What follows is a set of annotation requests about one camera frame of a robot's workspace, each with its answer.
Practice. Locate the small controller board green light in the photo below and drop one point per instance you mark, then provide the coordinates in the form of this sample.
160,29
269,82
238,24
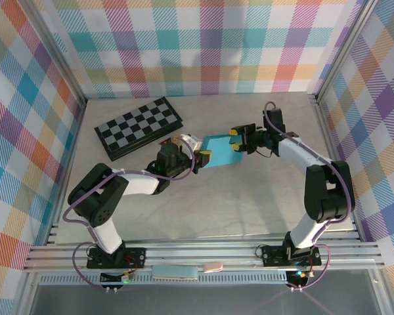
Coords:
300,275
118,278

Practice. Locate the blue paper box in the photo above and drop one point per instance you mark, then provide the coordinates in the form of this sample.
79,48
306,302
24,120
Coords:
221,152

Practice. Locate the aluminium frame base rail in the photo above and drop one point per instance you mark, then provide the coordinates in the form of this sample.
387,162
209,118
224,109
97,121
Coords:
200,251

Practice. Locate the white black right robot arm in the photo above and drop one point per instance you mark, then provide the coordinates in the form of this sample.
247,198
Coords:
298,151

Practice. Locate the aluminium frame post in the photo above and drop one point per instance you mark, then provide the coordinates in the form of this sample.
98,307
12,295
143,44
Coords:
56,52
344,46

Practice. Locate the grey metal panel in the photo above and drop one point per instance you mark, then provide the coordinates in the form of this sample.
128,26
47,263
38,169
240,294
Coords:
200,300

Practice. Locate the small dark red piece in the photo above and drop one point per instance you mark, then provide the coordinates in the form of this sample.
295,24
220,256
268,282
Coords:
165,142

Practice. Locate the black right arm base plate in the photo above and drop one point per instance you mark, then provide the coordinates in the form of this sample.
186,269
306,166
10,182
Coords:
272,254

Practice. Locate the black grey chessboard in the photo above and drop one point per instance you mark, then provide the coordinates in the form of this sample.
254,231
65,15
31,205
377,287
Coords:
131,126

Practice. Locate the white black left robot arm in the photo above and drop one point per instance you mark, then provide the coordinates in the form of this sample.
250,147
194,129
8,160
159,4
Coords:
138,183

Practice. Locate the small pink oval pad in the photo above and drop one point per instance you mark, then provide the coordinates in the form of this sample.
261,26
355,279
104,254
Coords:
212,266

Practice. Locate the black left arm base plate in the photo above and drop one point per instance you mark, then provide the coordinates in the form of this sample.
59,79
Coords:
134,257

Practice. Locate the aluminium side rail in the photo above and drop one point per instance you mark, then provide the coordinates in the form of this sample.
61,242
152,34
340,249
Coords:
67,157
331,138

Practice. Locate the light blue flat pad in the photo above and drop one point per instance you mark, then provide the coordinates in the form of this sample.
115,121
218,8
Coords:
174,272

